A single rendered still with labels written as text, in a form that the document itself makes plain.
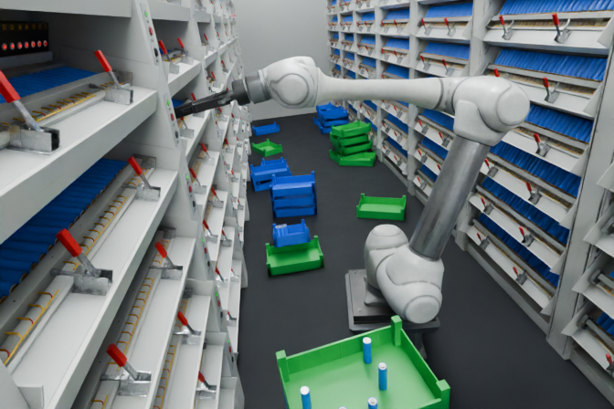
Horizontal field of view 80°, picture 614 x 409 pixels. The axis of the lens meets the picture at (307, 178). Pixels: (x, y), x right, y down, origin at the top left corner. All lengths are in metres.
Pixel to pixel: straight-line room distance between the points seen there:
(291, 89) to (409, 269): 0.64
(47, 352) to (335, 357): 0.63
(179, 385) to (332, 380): 0.33
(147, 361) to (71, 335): 0.23
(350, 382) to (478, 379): 0.76
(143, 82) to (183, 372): 0.63
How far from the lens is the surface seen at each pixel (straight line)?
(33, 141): 0.48
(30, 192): 0.43
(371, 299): 1.44
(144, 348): 0.73
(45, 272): 0.56
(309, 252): 2.13
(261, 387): 1.56
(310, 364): 0.95
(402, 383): 0.93
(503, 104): 1.05
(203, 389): 1.09
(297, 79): 0.88
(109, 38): 0.89
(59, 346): 0.50
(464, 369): 1.61
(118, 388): 0.68
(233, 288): 1.70
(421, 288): 1.16
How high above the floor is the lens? 1.22
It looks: 23 degrees down
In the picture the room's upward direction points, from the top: 6 degrees counter-clockwise
